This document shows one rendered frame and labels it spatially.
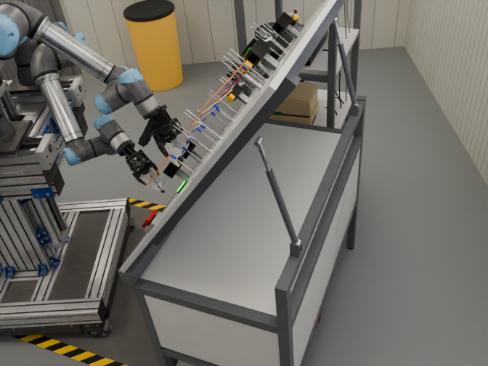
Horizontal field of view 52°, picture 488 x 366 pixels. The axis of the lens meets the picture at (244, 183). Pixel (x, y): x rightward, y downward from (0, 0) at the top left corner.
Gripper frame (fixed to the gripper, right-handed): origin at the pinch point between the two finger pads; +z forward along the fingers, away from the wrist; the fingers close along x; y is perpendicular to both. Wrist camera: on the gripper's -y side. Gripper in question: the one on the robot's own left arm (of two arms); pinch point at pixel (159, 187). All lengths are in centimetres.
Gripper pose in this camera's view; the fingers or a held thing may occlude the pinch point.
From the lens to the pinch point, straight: 189.9
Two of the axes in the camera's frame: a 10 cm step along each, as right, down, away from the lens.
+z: 6.6, 7.3, -1.8
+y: 0.5, -2.8, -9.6
